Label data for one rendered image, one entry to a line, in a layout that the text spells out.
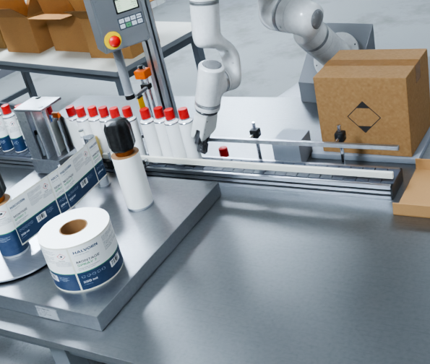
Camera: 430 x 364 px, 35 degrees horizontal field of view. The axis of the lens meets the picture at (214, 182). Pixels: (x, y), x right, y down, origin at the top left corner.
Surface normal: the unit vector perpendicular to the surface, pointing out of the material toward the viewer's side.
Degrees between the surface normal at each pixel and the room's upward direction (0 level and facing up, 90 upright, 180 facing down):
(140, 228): 0
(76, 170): 90
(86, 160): 90
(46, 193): 90
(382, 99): 90
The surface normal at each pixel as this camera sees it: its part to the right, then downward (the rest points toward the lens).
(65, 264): -0.15, 0.51
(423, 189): -0.21, -0.86
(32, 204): 0.81, 0.13
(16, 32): -0.58, 0.50
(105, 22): 0.44, 0.35
